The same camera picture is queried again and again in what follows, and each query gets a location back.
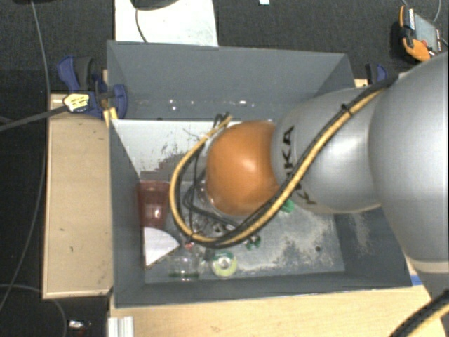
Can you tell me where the white triangular wedge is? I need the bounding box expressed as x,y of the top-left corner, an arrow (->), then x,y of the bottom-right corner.
142,226 -> 181,269

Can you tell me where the pale wood flat board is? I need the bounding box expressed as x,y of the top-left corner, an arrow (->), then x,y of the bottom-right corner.
41,94 -> 115,300

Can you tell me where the grey metal bin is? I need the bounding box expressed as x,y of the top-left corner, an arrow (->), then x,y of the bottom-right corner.
105,39 -> 413,309

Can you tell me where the yellow-green round ring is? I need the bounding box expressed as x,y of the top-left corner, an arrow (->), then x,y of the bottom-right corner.
210,252 -> 239,279

